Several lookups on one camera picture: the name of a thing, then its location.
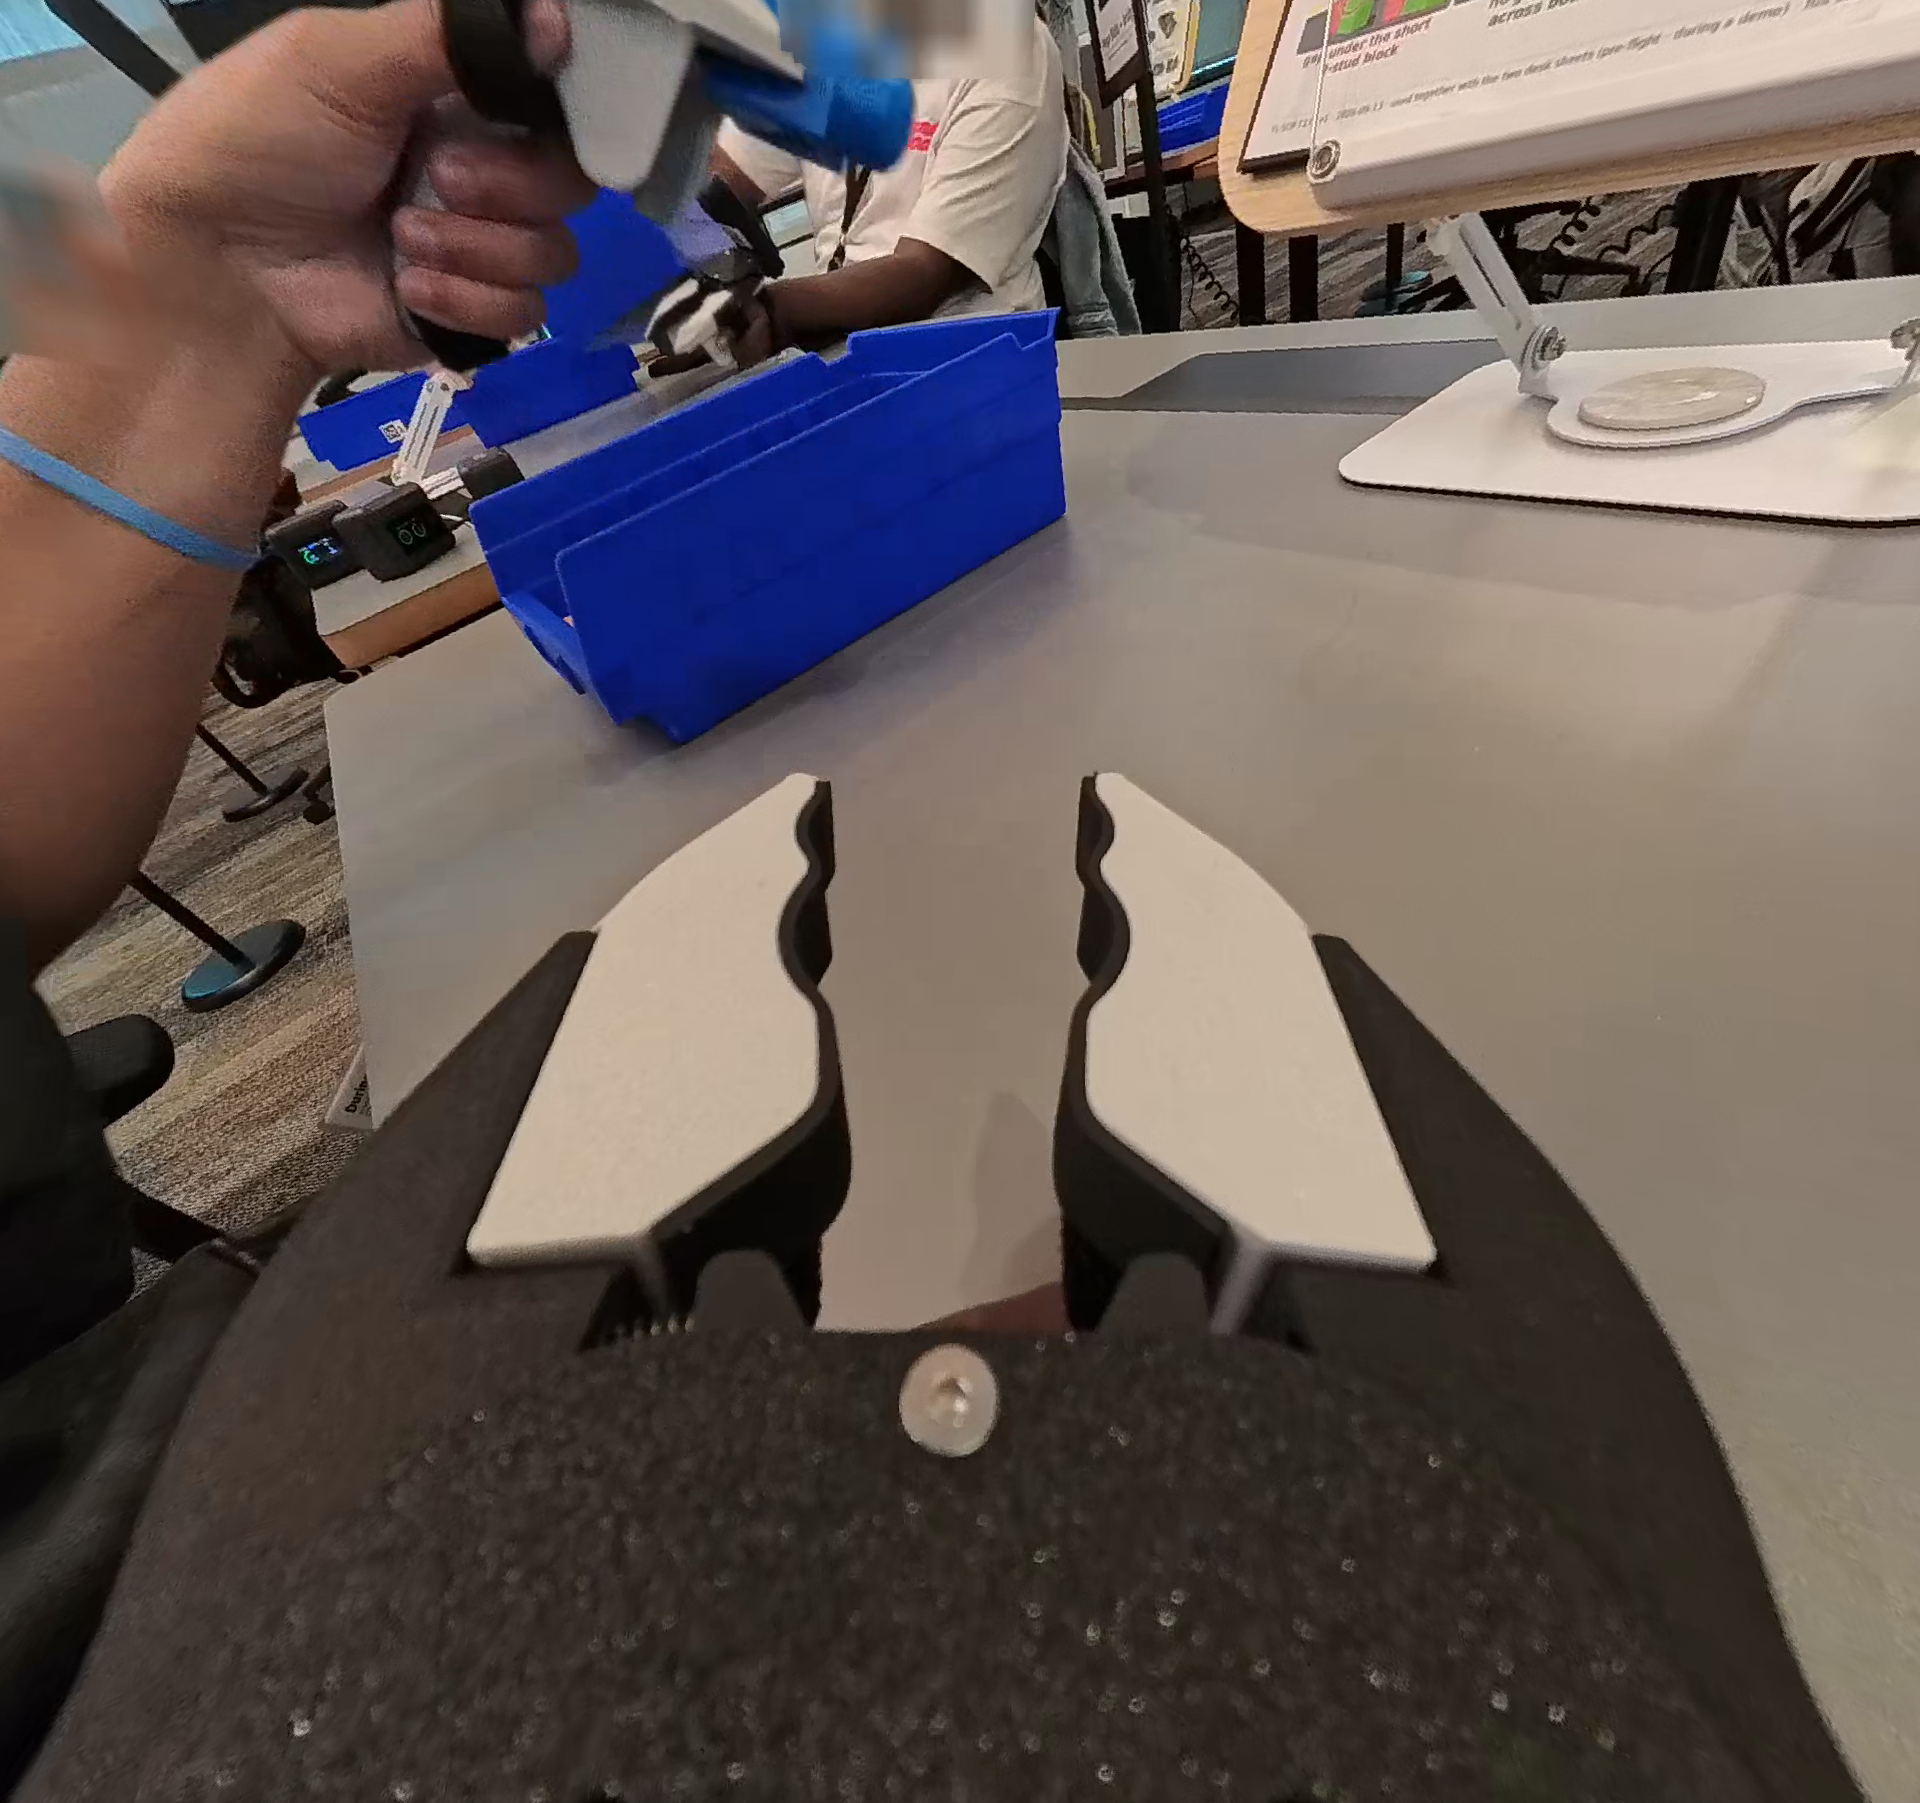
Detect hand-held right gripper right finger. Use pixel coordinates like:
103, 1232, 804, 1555
1053, 772, 1439, 1336

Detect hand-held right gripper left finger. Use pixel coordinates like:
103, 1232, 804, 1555
465, 777, 856, 1349

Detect grey desk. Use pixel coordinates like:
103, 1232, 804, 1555
322, 275, 1920, 1803

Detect person's left hand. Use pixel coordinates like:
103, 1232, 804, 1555
22, 0, 605, 554

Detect black round stand base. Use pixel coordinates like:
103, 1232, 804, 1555
131, 864, 309, 1013

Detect black charger with green display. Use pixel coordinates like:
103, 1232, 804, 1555
332, 479, 455, 584
260, 510, 356, 590

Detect wooden side table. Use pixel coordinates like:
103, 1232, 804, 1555
291, 466, 510, 676

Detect blue wristband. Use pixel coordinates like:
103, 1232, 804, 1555
0, 424, 267, 575

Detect printed instruction sheet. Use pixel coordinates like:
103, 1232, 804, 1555
1242, 0, 1920, 172

